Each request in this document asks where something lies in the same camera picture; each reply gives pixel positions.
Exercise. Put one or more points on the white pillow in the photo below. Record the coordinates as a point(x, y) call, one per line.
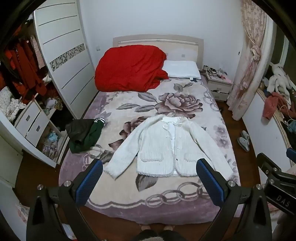
point(181, 68)

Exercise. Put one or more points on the white fluffy cardigan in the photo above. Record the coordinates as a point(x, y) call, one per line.
point(161, 146)

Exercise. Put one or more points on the red quilt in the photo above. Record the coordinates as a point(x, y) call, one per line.
point(129, 67)

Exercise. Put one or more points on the grey slipper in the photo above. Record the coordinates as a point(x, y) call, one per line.
point(245, 134)
point(244, 143)

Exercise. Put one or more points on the black leather garment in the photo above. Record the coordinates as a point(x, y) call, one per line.
point(77, 129)

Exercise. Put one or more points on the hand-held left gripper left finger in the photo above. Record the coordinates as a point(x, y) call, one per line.
point(90, 179)

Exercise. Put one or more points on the white plush toy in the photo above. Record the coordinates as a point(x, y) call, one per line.
point(278, 80)

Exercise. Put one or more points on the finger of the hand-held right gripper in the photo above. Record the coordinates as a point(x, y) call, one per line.
point(291, 154)
point(266, 164)

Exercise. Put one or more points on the green jacket with white stripes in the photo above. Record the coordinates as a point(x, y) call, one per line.
point(91, 138)

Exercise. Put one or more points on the hanging red clothes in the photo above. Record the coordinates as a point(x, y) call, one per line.
point(25, 67)

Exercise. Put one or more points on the white drawer unit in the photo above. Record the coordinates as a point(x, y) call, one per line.
point(30, 122)

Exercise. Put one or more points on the floral bed blanket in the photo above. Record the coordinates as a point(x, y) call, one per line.
point(161, 99)

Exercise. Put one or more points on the red garment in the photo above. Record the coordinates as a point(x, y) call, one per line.
point(272, 104)

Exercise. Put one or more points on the person's legs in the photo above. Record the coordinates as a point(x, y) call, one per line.
point(149, 235)

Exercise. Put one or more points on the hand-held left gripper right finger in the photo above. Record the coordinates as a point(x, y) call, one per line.
point(209, 183)

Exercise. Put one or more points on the white nightstand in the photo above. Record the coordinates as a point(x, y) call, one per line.
point(218, 87)

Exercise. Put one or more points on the pink floral curtain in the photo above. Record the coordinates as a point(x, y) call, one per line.
point(251, 58)

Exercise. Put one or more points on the beige bed headboard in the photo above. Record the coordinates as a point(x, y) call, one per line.
point(159, 41)

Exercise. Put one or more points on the white sliding wardrobe door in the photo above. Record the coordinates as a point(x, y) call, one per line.
point(62, 53)

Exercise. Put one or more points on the clutter of small bottles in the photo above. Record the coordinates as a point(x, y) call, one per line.
point(214, 71)

